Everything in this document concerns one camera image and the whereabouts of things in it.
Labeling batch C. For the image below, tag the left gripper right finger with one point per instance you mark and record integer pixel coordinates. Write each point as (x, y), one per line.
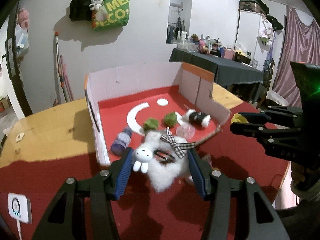
(201, 173)

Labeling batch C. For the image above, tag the white black socks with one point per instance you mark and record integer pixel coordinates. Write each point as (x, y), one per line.
(197, 118)

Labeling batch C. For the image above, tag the pink curtain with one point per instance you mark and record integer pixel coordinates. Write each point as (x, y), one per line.
(301, 44)

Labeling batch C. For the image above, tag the wall mirror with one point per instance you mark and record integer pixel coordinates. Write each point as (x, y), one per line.
(178, 20)

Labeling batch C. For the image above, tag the green tote bag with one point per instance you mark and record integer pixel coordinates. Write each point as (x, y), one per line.
(112, 14)

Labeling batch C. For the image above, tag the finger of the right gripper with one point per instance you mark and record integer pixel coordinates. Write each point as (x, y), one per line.
(255, 132)
(265, 117)

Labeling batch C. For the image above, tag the black hanging bag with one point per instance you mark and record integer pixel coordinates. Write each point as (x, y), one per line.
(80, 10)

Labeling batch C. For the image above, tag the white fluffy bunny hair clip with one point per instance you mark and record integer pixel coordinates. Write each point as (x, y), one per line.
(163, 157)

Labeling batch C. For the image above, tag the white square charger device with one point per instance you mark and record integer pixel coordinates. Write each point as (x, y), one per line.
(19, 208)

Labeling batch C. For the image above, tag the clear plastic small box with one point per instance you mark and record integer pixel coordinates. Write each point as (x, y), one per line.
(186, 131)

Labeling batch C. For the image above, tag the dark cloth side table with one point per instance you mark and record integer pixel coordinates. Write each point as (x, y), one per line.
(226, 72)

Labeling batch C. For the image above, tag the mop handle pole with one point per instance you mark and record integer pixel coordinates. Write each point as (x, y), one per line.
(61, 69)

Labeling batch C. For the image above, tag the orange cardboard box tray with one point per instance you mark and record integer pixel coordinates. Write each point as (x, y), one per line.
(128, 95)

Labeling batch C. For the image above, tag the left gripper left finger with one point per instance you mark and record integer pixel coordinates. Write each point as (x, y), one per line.
(117, 175)

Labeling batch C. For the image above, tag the white wardrobe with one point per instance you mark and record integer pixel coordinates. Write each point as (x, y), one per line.
(255, 33)

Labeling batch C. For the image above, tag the dark blue ink bottle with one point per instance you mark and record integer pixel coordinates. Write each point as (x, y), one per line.
(121, 141)

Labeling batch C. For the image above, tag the red knitted table cloth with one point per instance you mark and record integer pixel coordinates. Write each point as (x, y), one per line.
(58, 143)

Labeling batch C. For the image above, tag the white plush keychain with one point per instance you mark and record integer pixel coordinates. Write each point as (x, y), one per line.
(95, 5)

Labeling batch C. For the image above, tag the yellow pink doll figure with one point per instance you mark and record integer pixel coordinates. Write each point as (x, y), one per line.
(206, 158)

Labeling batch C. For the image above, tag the black door frame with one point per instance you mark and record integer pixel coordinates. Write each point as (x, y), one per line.
(19, 100)

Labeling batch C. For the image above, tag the pink plush toy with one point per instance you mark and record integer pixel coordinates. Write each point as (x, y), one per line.
(23, 19)

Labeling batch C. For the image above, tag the yellow bottle cap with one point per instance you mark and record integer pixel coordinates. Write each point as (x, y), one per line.
(237, 117)

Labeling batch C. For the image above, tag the small tag on table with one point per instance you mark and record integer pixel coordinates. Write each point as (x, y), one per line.
(19, 137)

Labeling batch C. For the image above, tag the green scrunchie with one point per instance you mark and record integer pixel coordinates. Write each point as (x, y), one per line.
(170, 119)
(150, 124)

